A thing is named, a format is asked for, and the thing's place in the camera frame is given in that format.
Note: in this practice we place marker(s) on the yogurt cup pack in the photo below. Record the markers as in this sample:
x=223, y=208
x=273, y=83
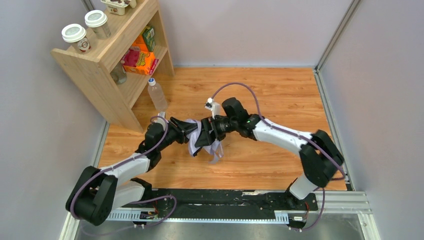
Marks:
x=118, y=7

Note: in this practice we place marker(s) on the front white-lidded paper cup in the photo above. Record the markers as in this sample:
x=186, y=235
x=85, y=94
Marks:
x=76, y=35

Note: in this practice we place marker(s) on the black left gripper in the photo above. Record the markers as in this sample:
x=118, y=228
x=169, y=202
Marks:
x=174, y=128

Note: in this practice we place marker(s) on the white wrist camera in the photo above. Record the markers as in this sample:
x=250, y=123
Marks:
x=161, y=117
x=213, y=106

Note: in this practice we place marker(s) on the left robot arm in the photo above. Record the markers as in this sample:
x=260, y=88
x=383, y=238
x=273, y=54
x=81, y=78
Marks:
x=99, y=191

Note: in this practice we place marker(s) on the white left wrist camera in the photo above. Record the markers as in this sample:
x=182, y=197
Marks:
x=161, y=117

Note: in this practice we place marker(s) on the orange snack box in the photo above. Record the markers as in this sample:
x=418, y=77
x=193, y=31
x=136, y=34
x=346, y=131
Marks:
x=139, y=62

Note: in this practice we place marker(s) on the clear plastic water bottle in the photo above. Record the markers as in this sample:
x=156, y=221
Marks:
x=157, y=95

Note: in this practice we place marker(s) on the wooden shelf unit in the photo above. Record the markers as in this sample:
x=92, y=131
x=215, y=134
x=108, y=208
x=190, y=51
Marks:
x=90, y=71

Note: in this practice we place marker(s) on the glass jar on shelf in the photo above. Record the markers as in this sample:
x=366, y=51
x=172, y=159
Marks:
x=118, y=74

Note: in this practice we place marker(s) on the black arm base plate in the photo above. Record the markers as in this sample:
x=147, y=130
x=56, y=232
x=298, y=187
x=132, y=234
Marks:
x=226, y=204

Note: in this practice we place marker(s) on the green drink carton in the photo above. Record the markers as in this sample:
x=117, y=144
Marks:
x=145, y=40

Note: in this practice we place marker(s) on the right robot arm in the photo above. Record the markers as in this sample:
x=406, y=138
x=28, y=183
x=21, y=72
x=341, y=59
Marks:
x=319, y=156

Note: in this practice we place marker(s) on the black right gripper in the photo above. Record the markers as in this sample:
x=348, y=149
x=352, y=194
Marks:
x=212, y=131

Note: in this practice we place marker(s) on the lavender folding umbrella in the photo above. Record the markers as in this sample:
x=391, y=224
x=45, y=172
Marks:
x=215, y=149

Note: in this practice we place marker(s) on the rear white-lidded paper cup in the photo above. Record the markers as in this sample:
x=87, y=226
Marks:
x=97, y=20

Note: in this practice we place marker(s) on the white-lidded paper cup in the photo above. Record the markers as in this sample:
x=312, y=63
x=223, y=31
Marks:
x=97, y=20
x=76, y=35

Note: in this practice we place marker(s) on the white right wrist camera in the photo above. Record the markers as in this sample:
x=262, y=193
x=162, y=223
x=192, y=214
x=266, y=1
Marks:
x=213, y=106

